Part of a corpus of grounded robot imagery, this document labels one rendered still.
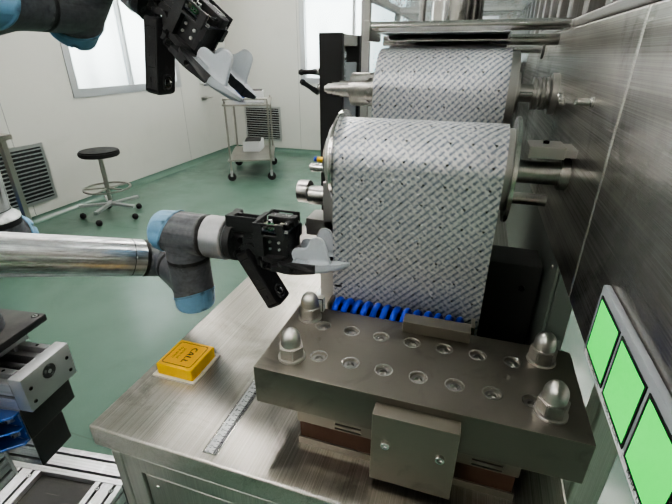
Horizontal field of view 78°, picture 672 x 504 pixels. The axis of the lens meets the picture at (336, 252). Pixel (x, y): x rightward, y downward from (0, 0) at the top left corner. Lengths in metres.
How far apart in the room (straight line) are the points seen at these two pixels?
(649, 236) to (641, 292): 0.04
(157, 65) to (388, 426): 0.62
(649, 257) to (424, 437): 0.30
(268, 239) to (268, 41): 6.23
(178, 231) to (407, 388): 0.45
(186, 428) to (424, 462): 0.35
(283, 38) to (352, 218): 6.16
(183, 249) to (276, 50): 6.12
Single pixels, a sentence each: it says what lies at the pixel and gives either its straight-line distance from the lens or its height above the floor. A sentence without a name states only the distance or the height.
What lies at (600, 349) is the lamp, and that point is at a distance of 0.42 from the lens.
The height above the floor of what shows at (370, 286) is 1.06.
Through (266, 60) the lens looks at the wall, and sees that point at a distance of 6.86.
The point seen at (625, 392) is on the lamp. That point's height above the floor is 1.19.
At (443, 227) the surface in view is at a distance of 0.61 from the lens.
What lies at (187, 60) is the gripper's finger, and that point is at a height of 1.39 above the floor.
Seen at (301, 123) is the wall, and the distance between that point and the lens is 6.71.
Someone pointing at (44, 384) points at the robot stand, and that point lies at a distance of 1.19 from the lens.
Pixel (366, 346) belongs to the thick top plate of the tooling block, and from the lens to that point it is 0.60.
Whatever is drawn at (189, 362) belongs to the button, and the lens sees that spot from 0.78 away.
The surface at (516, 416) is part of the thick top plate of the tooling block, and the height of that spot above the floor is 1.03.
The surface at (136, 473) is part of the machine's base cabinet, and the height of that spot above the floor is 0.82.
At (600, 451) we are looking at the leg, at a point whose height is 0.69.
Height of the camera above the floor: 1.40
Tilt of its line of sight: 25 degrees down
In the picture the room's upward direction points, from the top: straight up
